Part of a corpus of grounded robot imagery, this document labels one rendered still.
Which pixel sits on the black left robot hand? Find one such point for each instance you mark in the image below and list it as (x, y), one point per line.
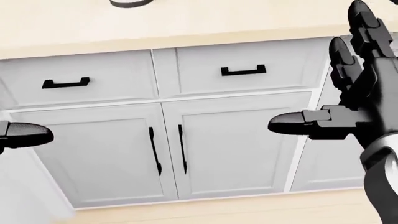
(23, 134)

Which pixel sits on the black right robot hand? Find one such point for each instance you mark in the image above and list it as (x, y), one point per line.
(370, 93)

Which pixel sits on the black electric kettle base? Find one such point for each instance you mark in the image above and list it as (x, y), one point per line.
(129, 2)

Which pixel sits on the white cabinet door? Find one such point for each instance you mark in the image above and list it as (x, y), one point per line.
(233, 144)
(329, 151)
(96, 158)

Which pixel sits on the white cabinet drawer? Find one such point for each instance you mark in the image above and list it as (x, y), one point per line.
(77, 81)
(245, 67)

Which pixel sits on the white kitchen cabinet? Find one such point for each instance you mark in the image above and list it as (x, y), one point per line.
(174, 116)

